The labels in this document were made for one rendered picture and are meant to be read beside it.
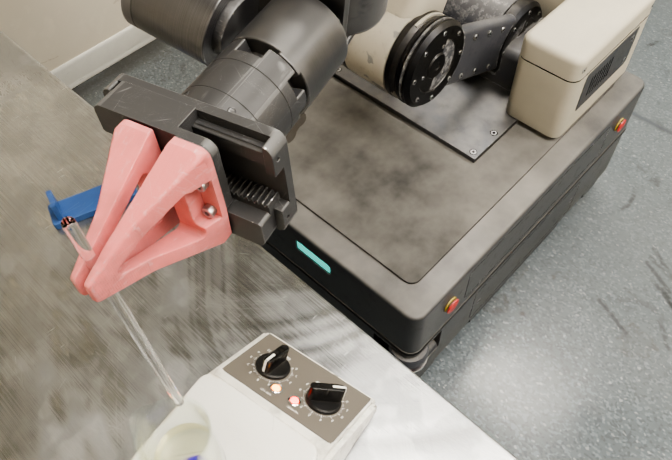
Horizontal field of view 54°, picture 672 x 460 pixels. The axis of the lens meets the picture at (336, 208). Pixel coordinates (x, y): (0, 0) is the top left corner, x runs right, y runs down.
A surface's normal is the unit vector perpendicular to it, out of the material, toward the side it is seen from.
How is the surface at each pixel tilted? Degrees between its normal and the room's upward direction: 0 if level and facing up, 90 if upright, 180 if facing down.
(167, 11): 66
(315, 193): 0
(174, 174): 22
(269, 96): 46
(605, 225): 0
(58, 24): 90
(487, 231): 0
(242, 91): 26
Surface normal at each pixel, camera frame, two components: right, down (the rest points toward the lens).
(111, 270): 0.79, 0.47
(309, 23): 0.40, -0.36
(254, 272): -0.03, -0.61
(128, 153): -0.22, -0.31
